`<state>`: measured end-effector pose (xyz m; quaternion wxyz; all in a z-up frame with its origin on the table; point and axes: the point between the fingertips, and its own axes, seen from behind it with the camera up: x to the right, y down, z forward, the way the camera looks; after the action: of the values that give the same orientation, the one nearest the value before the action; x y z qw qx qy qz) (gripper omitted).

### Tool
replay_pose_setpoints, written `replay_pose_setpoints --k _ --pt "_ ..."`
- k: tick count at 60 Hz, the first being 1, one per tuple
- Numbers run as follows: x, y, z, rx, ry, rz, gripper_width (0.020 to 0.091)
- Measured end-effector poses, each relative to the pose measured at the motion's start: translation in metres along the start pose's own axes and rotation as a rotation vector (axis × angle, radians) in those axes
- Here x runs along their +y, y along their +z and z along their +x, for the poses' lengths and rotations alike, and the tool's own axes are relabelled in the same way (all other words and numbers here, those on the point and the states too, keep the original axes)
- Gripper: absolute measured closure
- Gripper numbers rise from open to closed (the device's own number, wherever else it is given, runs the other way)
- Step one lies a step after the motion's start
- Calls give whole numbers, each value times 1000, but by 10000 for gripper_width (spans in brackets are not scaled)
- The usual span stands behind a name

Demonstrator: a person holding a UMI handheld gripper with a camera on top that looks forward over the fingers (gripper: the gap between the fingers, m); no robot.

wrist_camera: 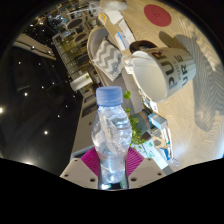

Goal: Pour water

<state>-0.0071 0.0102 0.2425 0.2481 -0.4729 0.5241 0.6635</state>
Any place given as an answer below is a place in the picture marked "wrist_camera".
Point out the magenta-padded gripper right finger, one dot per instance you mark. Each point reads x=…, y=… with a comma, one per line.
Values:
x=136, y=163

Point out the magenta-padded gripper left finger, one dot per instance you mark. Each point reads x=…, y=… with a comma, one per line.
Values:
x=89, y=163

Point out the clear blue-capped water bottle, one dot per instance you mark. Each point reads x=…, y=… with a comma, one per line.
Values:
x=111, y=140

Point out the small blue box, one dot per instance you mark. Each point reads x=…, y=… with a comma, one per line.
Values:
x=157, y=121

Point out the group of ceiling lights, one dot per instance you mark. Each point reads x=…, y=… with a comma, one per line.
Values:
x=45, y=132

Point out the printed paper leaflet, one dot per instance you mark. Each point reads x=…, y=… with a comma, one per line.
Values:
x=150, y=105

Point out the white round column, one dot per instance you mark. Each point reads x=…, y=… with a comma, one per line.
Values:
x=81, y=82

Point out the white lettered mug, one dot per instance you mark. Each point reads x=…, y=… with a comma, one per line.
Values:
x=176, y=66

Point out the grey zigzag pillow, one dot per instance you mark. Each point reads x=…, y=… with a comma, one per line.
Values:
x=108, y=60

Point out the blue and white card pack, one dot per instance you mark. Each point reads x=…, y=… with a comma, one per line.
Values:
x=124, y=38

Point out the grey curved sofa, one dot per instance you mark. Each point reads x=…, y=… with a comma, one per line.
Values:
x=95, y=36

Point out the group of round-backed chairs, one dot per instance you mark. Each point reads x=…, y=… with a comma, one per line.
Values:
x=75, y=23

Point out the small yellow card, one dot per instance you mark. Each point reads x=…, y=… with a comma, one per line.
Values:
x=102, y=18

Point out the white paper napkin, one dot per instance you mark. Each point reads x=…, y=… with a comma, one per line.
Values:
x=115, y=17

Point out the flat round red coaster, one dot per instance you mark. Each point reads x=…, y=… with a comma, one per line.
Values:
x=157, y=15

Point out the clear plastic cup with straw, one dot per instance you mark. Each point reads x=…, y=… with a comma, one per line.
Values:
x=113, y=5

